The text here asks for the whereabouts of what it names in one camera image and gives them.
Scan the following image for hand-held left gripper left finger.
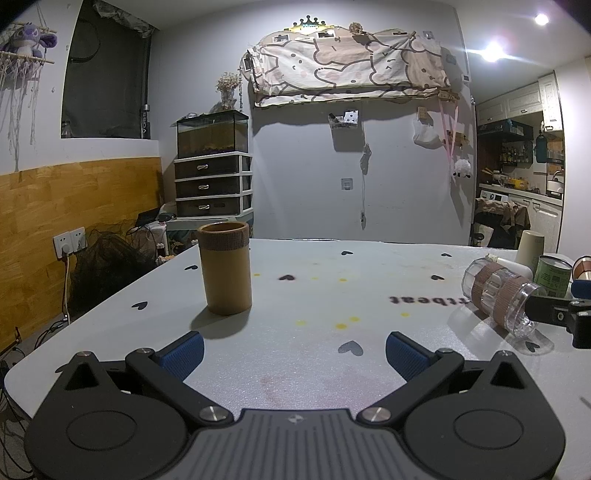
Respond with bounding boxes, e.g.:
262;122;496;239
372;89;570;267
55;330;235;426

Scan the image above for purple plush toy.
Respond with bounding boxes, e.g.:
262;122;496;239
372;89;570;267
0;23;59;58

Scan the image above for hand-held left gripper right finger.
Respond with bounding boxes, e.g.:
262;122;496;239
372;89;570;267
355;330;536;426

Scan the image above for white heart-print table cover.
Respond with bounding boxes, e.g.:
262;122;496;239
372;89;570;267
4;237;591;480

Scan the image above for clear plastic cup brown bands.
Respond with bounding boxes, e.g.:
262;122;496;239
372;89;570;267
462;257;540;341

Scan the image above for white kitchen wall cabinets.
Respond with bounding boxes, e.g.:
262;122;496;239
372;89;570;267
475;71;565;132

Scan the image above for bear-print cloth on wall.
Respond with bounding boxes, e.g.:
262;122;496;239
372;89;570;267
242;25;452;108

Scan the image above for white hanging plastic bag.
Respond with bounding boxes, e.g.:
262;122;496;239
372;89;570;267
412;117;440;149

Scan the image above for black spice shelf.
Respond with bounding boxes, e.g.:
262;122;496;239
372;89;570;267
499;142;532;168

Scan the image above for dried flower vase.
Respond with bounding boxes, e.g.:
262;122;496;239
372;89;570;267
216;71;242;110

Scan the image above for white wall power outlet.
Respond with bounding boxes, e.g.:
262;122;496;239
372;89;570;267
52;226;88;259

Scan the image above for hanging grey cable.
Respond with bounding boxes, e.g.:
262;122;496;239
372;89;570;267
359;143;373;228

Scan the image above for gold crown decoration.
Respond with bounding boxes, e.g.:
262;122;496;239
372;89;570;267
291;15;331;32

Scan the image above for brown bamboo cup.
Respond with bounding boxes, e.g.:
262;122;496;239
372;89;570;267
197;222;253;316

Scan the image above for white small container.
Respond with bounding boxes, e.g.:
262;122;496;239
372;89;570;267
485;254;534;280

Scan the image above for white paper cup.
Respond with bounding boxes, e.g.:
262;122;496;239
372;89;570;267
515;229;546;267

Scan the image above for glass fish tank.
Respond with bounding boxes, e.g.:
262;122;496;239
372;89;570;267
176;111;250;159

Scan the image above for green tin can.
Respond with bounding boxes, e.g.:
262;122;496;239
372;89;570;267
534;255;574;297

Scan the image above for pink hanging ribbons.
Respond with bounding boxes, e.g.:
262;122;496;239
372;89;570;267
441;99;464;162

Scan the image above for white washing machine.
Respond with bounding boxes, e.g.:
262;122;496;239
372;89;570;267
478;184;522;204

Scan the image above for dark window curtain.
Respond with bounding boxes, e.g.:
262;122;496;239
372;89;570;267
61;0;155;139

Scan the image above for black mesh net pile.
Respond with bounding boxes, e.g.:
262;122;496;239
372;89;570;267
69;224;160;319

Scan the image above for dark cloth on chair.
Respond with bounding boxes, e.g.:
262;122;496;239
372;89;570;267
471;198;532;250

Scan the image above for white macrame wall hanging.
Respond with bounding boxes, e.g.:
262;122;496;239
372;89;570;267
0;50;55;169

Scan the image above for white drawer unit dark drawers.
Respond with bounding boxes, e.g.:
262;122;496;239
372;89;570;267
174;151;255;221

